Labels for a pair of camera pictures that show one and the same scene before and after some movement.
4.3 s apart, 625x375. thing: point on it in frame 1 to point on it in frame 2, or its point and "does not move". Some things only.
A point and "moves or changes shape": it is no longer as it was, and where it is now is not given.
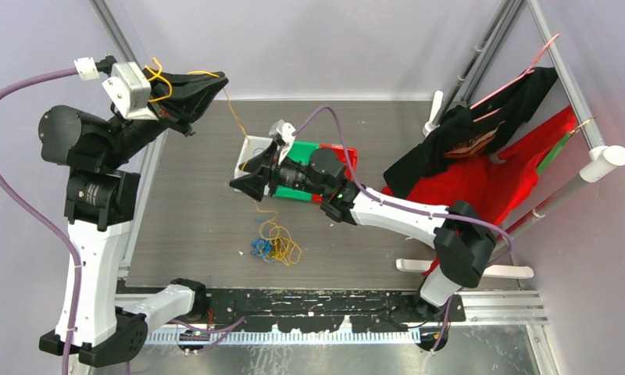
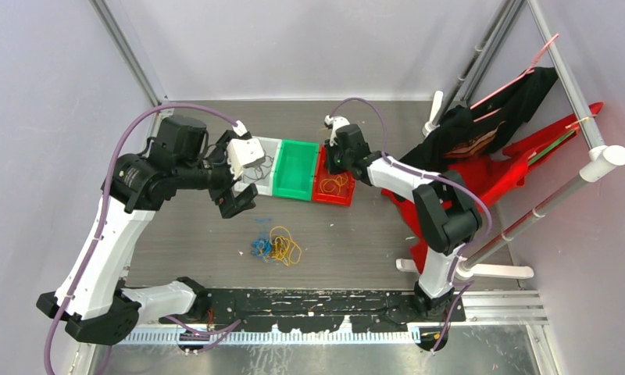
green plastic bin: [301, 151] does not move
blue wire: [261, 248] does not move
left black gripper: [191, 94] to [229, 204]
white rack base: [491, 270] does not move
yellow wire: [275, 241] moves or changes shape
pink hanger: [530, 70] does not move
